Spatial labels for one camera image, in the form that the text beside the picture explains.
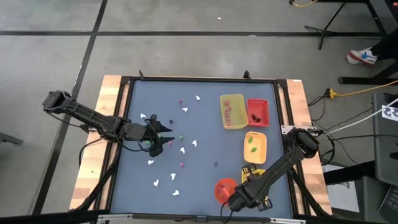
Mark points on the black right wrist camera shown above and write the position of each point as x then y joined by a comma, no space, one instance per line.
237,199

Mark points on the translucent yellow plastic tray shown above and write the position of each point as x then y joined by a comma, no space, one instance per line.
237,105

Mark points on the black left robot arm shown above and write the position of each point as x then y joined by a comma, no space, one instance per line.
90,116

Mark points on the yellow slotted plastic basket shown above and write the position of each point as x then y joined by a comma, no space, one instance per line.
245,180

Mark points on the blue-grey table mat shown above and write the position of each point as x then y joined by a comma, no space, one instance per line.
130,199

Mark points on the laptop keyboard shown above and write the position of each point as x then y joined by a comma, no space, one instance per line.
390,205

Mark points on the black frame clamp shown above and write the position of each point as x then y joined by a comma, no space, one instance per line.
247,74
141,74

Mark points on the grey chair base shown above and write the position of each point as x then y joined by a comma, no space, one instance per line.
11,139

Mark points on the person's shoe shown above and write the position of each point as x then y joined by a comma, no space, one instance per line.
362,57

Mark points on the black tripod stand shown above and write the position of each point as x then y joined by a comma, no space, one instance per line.
323,31

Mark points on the orange-red round plastic bowl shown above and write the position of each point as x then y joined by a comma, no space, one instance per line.
219,196

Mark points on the black desk frame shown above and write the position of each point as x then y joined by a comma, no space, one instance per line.
367,80

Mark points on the grey equipment cabinet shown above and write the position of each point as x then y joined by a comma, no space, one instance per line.
384,149

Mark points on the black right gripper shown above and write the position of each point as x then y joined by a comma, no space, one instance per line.
256,188

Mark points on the white box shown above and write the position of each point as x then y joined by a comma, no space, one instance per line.
342,196

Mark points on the person's leg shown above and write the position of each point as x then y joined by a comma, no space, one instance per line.
387,46

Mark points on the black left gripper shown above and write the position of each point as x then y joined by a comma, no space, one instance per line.
138,132

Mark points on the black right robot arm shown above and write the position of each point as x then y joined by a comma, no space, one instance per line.
286,161

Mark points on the white fiducial tag paper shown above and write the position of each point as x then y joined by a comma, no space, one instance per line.
390,113

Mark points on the silver frame bracket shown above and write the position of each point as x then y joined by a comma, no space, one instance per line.
287,221
115,216

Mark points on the red slotted plastic basket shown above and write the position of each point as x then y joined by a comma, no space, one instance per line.
262,105

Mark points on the orange plastic tray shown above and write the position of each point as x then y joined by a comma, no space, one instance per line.
259,157

